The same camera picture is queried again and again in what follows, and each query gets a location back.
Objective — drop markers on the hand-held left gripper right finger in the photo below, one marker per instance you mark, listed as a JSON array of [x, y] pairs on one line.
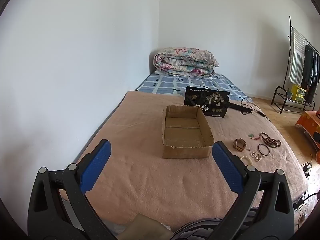
[[226, 166]]

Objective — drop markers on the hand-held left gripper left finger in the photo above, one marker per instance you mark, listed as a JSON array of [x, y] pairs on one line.
[[96, 165]]

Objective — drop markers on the thin black bangle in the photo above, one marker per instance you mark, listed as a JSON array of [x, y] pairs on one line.
[[258, 149]]

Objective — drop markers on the cardboard box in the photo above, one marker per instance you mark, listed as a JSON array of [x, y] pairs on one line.
[[185, 152]]

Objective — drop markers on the pink blanket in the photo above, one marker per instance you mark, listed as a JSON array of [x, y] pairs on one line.
[[140, 180]]

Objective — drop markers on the person's striped clothing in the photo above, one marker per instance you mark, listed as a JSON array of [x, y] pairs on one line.
[[200, 230]]

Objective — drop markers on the black printed gift bag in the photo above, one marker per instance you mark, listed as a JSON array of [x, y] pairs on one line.
[[200, 97]]

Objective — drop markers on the power strip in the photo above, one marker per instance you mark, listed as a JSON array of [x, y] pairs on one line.
[[307, 168]]

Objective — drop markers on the small dark clip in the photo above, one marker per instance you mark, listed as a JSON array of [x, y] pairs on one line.
[[175, 90]]

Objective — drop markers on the orange box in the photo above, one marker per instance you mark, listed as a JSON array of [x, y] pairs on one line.
[[310, 122]]

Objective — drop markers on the small green container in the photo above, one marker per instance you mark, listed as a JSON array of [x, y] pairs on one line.
[[289, 93]]

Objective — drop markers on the yellow box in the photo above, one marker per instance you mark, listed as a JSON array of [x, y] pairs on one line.
[[298, 93]]

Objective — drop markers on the blue checked bedsheet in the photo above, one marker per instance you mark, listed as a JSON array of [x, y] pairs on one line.
[[162, 85]]

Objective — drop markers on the white pillow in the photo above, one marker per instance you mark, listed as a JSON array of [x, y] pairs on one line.
[[160, 73]]

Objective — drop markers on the folded floral quilt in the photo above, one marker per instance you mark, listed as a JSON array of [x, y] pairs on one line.
[[185, 60]]

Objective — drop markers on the dark hanging clothes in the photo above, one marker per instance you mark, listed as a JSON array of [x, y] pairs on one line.
[[310, 67]]

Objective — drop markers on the striped hanging cloth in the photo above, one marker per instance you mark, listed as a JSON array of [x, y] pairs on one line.
[[296, 55]]

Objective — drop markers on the black metal clothes rack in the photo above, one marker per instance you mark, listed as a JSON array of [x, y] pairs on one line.
[[290, 42]]

